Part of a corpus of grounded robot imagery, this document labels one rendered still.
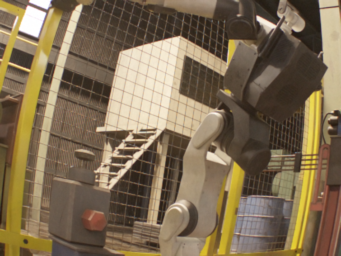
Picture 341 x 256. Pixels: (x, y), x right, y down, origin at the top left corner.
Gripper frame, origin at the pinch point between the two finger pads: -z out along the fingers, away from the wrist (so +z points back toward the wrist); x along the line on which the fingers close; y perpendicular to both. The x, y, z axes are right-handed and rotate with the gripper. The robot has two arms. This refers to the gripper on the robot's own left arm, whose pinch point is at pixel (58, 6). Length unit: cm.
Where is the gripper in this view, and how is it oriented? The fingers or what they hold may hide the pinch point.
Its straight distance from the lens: 160.3
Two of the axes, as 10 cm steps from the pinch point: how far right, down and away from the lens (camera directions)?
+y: 1.4, -9.7, 2.1
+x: 6.7, 2.5, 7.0
